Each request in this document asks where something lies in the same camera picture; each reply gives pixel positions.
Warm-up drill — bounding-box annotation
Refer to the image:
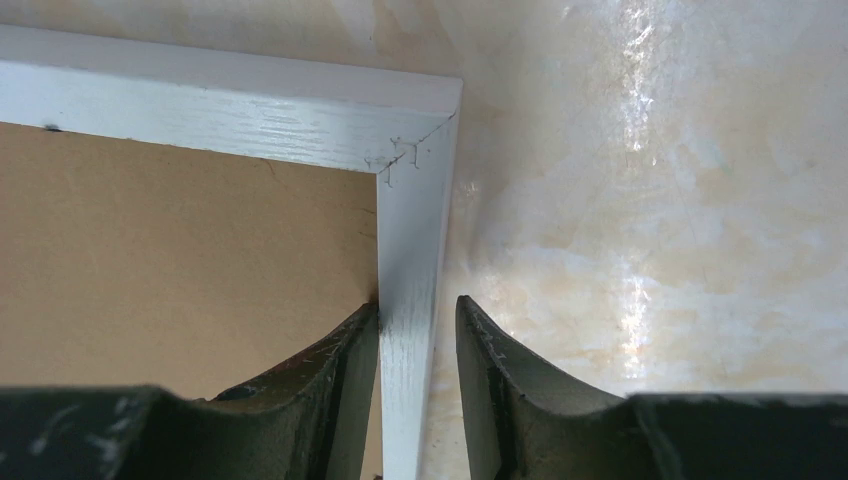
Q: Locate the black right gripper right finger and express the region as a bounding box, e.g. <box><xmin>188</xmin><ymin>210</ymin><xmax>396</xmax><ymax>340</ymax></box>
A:
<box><xmin>455</xmin><ymin>296</ymin><xmax>847</xmax><ymax>479</ymax></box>

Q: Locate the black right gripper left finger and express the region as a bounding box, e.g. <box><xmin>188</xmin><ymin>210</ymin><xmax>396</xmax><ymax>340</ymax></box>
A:
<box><xmin>1</xmin><ymin>304</ymin><xmax>379</xmax><ymax>479</ymax></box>

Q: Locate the brown frame backing board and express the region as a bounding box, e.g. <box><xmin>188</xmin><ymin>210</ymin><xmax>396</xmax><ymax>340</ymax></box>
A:
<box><xmin>0</xmin><ymin>122</ymin><xmax>384</xmax><ymax>480</ymax></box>

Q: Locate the white picture frame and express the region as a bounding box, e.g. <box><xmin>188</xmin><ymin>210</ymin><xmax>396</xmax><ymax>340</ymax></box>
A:
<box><xmin>1</xmin><ymin>25</ymin><xmax>463</xmax><ymax>479</ymax></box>

